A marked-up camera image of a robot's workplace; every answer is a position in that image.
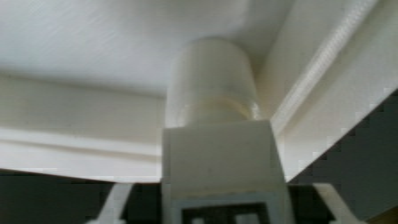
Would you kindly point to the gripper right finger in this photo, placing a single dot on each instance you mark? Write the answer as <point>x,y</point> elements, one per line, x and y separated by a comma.
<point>328,195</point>

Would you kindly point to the white square tabletop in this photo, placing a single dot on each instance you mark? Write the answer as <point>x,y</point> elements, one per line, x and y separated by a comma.
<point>85,53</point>

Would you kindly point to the white table leg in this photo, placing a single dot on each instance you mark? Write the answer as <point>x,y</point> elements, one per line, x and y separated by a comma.
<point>222,179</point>

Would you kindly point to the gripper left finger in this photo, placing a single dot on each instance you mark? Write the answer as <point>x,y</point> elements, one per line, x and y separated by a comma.
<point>113,205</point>

